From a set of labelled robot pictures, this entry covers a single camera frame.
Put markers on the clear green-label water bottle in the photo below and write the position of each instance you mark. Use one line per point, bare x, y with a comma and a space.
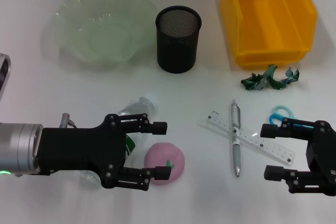
141, 104

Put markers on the yellow plastic bin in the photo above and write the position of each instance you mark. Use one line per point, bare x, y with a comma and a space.
270, 24

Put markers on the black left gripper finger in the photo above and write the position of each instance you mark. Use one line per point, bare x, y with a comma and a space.
161, 173

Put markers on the pink toy peach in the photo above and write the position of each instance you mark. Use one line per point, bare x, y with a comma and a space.
160, 155

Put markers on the wavy green glass fruit plate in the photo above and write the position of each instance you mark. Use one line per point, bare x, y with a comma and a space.
99, 30

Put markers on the black mesh pen holder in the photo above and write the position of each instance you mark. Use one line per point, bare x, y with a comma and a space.
177, 51

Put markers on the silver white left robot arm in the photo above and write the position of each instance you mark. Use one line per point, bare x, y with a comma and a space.
18, 148

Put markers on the green plastic wrapper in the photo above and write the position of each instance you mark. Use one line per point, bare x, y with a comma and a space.
258, 82

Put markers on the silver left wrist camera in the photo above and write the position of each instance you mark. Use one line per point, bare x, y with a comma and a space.
4, 74

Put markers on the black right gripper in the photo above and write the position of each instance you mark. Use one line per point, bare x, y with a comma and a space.
324, 150

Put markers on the silver ballpoint pen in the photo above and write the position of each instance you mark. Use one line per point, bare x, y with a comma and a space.
235, 153

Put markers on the transparent plastic ruler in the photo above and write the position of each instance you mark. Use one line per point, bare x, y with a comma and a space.
273, 149

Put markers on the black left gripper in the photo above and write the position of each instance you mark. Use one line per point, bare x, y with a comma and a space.
78, 148

